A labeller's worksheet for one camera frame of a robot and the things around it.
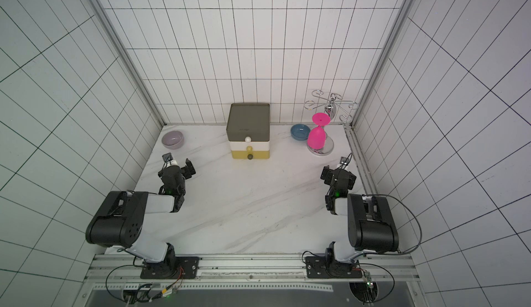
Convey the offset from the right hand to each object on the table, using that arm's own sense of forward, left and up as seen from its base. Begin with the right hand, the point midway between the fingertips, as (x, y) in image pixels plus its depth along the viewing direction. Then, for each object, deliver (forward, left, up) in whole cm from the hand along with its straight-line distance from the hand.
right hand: (332, 165), depth 94 cm
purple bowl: (+13, +82, -2) cm, 83 cm away
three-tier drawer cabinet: (+7, +39, +14) cm, 42 cm away
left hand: (-4, +72, +1) cm, 72 cm away
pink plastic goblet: (+6, +9, +13) cm, 17 cm away
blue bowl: (+25, +14, -4) cm, 28 cm away
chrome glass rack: (+17, +2, +22) cm, 28 cm away
